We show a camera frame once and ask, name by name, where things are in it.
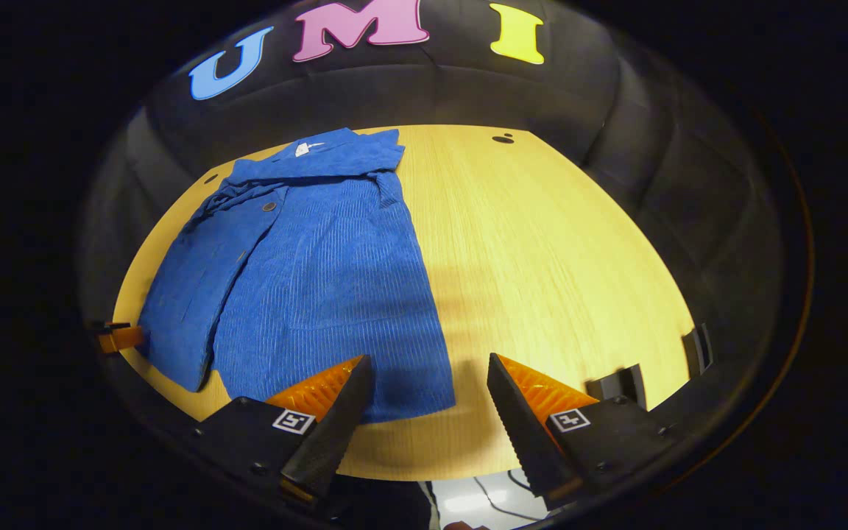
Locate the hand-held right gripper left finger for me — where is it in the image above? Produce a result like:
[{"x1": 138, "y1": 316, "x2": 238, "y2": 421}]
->
[{"x1": 192, "y1": 355, "x2": 375, "y2": 509}]

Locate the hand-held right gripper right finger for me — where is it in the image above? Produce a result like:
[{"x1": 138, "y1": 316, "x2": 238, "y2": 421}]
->
[{"x1": 487, "y1": 353, "x2": 679, "y2": 512}]

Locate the blue corduroy jacket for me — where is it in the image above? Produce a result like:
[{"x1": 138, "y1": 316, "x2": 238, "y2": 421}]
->
[{"x1": 135, "y1": 127, "x2": 458, "y2": 425}]

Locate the black backdrop cloth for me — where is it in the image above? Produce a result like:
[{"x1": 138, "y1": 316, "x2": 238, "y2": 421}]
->
[{"x1": 78, "y1": 0, "x2": 785, "y2": 413}]

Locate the black cable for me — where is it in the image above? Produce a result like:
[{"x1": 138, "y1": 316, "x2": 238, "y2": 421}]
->
[{"x1": 474, "y1": 471, "x2": 546, "y2": 522}]

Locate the black table bracket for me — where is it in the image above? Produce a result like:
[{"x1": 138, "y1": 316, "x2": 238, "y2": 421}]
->
[
  {"x1": 586, "y1": 364, "x2": 647, "y2": 410},
  {"x1": 682, "y1": 322, "x2": 713, "y2": 378}
]

